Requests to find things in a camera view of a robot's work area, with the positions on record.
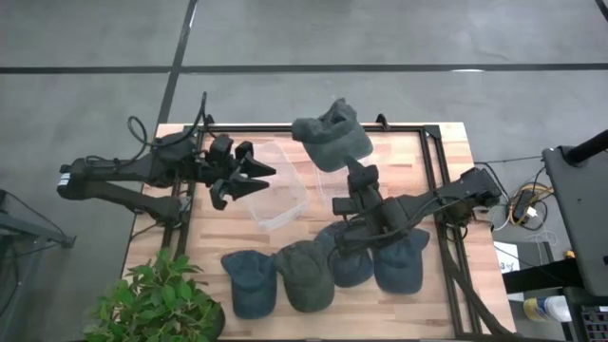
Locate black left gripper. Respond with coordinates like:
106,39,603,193
193,141,277,212

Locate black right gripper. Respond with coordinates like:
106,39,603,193
344,155,384,211

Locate dark green baseball cap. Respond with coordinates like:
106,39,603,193
291,97,375,174
274,239,336,314

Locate dark blue baseball cap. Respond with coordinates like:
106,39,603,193
371,227,431,295
220,250,278,320
313,220,375,289

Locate clear plastic storage bin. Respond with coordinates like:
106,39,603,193
237,141,310,233
308,124,380,210

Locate black plant pot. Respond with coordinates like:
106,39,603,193
206,303,227,342

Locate green leafy plant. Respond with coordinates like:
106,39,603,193
83,246,224,342

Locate black power adapter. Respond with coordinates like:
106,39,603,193
514,189,537,224

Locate white paper sheet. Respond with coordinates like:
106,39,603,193
493,240,522,275

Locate grey metal stand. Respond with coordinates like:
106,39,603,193
0,188,77,251

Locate black cart beam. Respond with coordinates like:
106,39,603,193
502,258,588,295

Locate black pole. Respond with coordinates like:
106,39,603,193
563,128,608,166

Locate white bottle yellow cap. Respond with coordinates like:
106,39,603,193
522,294,573,324

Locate black keypad coloured buttons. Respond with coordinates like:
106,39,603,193
579,306,608,342

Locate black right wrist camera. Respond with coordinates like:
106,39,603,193
332,197,357,218

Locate black aluminium rig frame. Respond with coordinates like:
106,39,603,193
160,123,519,341

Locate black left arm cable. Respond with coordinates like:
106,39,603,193
126,92,210,153

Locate black sleeved cable bundle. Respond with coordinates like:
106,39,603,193
439,227,517,339

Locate yellow cable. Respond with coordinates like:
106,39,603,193
507,183,556,228

